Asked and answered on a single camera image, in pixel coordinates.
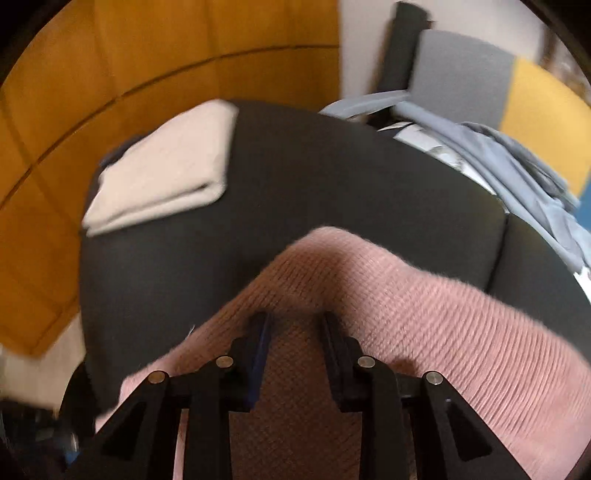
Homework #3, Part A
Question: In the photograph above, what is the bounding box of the wooden panelled wardrobe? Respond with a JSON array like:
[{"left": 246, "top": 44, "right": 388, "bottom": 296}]
[{"left": 0, "top": 0, "right": 343, "bottom": 357}]

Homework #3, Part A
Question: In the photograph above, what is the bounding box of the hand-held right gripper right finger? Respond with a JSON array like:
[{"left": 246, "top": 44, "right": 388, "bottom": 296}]
[{"left": 321, "top": 313, "right": 527, "bottom": 480}]

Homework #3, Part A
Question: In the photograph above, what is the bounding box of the grey yellow blue chair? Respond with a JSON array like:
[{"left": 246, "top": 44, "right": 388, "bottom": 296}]
[{"left": 318, "top": 29, "right": 591, "bottom": 222}]

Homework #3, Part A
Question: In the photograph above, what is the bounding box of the pink knitted sweater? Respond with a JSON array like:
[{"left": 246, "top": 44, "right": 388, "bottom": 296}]
[{"left": 95, "top": 226, "right": 591, "bottom": 480}]

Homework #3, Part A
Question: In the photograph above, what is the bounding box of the beige folded cloth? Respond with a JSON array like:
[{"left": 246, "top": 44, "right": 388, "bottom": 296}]
[{"left": 82, "top": 99, "right": 239, "bottom": 237}]

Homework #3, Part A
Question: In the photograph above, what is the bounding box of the black upright roll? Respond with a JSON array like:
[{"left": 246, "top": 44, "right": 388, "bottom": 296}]
[{"left": 375, "top": 2, "right": 433, "bottom": 94}]

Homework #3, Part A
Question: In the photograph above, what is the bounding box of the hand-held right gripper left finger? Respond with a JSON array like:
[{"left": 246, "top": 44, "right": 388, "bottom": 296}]
[{"left": 65, "top": 314, "right": 272, "bottom": 480}]

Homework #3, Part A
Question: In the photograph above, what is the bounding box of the white printed seat cushion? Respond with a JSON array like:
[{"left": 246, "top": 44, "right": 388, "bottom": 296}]
[{"left": 378, "top": 121, "right": 500, "bottom": 195}]

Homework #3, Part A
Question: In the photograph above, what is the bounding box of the light blue garment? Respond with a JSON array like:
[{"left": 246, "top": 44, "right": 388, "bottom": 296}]
[{"left": 392, "top": 98, "right": 591, "bottom": 274}]

